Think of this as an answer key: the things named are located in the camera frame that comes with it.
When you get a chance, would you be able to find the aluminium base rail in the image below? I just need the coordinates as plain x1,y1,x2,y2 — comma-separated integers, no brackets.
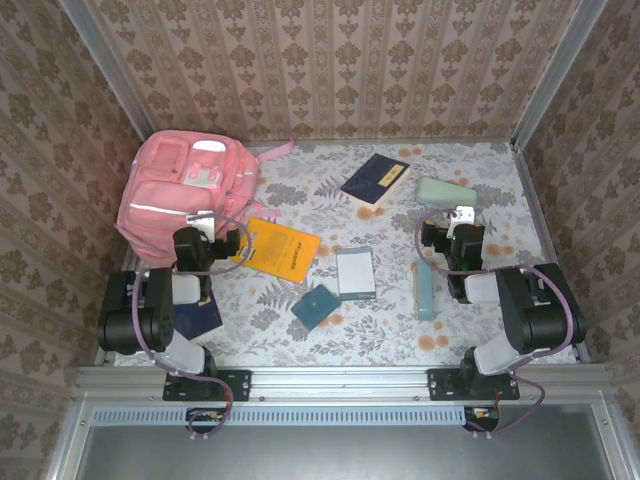
74,363,614,404

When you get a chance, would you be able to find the grey metal panel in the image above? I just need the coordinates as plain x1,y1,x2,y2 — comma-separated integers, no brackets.
47,402,621,480

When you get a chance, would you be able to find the white grey notebook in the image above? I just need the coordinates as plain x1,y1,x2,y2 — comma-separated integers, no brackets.
335,246,377,302

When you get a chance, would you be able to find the pale green pencil case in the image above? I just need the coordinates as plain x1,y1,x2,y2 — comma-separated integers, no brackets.
415,176,482,211

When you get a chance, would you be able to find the black connector box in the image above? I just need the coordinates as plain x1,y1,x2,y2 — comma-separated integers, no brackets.
463,403,501,432
185,407,226,434

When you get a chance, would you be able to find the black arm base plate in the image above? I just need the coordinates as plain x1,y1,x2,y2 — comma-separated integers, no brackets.
163,368,251,402
427,368,521,401

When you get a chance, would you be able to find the light teal book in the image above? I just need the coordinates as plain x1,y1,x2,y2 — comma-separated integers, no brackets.
412,259,435,322

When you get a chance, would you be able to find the floral table cloth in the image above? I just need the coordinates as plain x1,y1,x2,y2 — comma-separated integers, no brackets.
114,141,576,369

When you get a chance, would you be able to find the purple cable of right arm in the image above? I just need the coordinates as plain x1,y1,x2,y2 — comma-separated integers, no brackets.
416,207,587,441

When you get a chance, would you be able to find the small dark teal notebook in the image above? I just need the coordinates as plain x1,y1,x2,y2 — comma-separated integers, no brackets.
290,284,343,331

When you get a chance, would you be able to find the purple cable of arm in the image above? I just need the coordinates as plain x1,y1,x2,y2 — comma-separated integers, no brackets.
130,213,252,442
416,207,587,441

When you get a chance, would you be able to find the navy book with yellow label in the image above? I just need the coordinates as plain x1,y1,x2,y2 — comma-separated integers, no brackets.
174,289,225,346
339,153,412,213

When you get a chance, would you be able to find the aluminium frame post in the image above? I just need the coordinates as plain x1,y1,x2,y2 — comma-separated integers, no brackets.
57,0,154,144
509,0,609,151

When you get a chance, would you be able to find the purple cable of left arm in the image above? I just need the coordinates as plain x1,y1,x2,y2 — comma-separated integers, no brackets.
130,213,252,442

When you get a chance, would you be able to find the grey slotted cable duct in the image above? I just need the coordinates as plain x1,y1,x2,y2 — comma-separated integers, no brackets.
92,405,469,426

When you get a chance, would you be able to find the pink backpack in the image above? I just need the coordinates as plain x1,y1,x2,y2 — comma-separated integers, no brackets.
114,129,296,269

